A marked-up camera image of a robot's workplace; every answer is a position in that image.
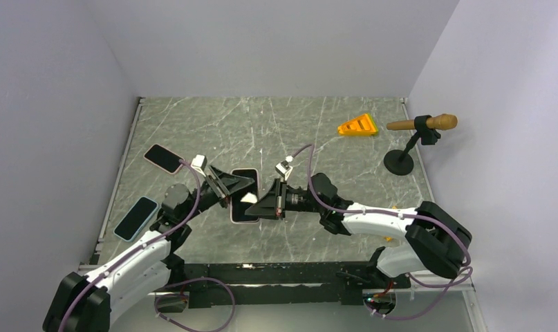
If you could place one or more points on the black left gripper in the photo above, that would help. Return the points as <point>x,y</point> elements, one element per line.
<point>229,183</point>

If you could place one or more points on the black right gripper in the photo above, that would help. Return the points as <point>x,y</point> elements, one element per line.
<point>274,203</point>

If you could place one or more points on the black phone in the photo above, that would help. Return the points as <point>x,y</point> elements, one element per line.
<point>244,194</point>

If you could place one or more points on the beige phone case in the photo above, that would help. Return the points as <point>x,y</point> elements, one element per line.
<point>255,197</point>

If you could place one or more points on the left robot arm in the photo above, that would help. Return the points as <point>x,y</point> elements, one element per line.
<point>94,301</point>

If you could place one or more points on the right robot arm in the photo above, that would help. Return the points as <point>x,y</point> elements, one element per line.
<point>429,238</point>

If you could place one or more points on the phone in blue case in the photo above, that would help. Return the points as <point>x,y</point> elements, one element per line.
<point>135,219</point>

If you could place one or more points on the orange triangular toy block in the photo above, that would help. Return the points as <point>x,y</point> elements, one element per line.
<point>363,125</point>

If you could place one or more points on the brown microphone on stand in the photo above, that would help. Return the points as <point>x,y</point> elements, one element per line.
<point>426,129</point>

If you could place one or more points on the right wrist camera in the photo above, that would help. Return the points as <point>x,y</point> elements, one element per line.
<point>284,169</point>

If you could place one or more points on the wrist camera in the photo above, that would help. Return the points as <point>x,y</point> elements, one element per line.
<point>199,163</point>
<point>284,169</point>

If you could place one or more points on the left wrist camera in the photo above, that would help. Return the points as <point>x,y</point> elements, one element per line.
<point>199,163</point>

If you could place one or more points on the black base frame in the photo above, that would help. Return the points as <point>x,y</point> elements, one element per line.
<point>345,282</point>

